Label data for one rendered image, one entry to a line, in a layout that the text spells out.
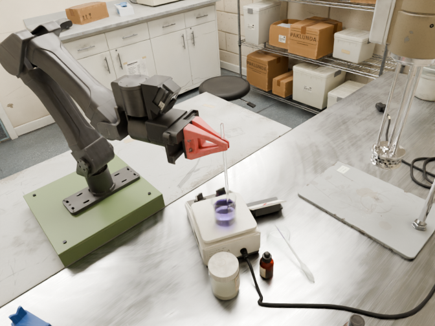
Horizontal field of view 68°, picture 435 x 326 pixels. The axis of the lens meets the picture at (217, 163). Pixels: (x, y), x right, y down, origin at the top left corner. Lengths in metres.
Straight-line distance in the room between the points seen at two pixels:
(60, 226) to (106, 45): 2.33
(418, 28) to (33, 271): 0.90
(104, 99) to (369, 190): 0.69
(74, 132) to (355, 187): 0.72
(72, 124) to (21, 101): 2.76
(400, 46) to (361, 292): 0.46
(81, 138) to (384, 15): 0.66
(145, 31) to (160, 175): 2.34
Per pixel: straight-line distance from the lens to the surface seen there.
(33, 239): 0.95
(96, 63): 3.04
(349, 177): 0.97
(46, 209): 0.95
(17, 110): 3.57
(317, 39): 2.80
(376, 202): 0.91
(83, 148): 0.81
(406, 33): 0.67
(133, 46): 3.17
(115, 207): 0.86
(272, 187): 0.92
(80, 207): 0.89
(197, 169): 1.00
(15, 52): 0.78
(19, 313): 0.79
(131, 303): 0.73
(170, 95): 0.56
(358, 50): 2.76
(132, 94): 0.60
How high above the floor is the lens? 1.50
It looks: 37 degrees down
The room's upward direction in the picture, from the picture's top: 5 degrees counter-clockwise
